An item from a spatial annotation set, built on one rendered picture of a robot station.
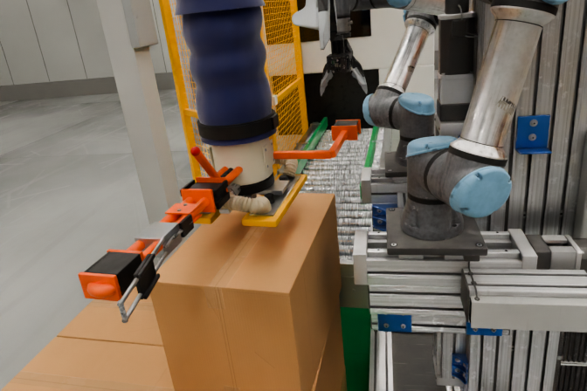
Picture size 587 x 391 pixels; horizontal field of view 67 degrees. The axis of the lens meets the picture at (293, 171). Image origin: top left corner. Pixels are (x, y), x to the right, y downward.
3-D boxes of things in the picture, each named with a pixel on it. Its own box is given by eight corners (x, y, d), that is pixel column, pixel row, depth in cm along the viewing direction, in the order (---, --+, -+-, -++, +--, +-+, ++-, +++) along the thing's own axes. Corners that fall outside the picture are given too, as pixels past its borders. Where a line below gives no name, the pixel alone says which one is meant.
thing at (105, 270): (114, 270, 85) (108, 248, 83) (148, 274, 83) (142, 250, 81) (85, 298, 78) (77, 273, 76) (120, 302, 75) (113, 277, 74)
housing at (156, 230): (155, 239, 96) (151, 221, 95) (183, 241, 94) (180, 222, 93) (137, 257, 90) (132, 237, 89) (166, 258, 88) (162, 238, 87)
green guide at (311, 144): (316, 126, 405) (315, 116, 402) (328, 126, 403) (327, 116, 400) (267, 199, 260) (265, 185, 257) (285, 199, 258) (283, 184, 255)
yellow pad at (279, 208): (279, 179, 151) (278, 165, 149) (307, 179, 148) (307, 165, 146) (241, 226, 121) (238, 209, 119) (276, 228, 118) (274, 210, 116)
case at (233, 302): (247, 278, 187) (233, 191, 173) (341, 286, 175) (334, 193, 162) (175, 394, 133) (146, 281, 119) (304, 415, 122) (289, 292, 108)
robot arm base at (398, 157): (437, 152, 163) (437, 126, 160) (441, 167, 150) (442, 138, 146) (394, 154, 166) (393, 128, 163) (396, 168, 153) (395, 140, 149)
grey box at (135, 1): (150, 44, 255) (139, -12, 245) (159, 44, 254) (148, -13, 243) (131, 48, 237) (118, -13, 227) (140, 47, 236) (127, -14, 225)
